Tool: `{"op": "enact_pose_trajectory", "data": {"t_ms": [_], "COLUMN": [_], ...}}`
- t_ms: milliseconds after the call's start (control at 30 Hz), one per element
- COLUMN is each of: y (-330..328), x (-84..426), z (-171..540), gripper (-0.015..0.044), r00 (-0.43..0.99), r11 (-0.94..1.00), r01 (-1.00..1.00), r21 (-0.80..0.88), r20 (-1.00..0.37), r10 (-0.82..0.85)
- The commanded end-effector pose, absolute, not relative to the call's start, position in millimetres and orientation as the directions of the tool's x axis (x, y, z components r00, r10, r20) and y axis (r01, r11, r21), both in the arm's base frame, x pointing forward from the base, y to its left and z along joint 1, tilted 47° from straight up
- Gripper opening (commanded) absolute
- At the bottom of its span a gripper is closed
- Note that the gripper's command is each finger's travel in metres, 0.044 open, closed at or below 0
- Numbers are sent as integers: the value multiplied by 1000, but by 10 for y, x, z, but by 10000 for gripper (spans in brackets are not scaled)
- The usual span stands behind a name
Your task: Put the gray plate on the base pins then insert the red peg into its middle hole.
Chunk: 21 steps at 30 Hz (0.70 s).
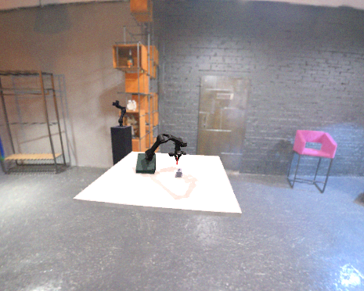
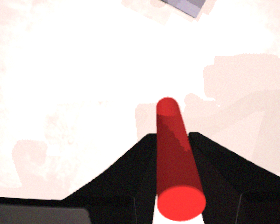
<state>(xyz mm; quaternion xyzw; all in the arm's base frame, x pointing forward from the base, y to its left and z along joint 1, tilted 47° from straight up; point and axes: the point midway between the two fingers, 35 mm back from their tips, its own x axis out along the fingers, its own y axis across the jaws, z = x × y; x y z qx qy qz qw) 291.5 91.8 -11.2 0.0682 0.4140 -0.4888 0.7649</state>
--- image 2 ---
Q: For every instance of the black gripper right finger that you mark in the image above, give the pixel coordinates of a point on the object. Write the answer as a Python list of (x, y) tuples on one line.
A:
[(237, 191)]

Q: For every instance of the red peg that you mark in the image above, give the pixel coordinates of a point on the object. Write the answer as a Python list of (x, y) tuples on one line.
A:
[(180, 196)]

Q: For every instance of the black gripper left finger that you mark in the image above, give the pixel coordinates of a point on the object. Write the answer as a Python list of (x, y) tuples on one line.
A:
[(124, 193)]

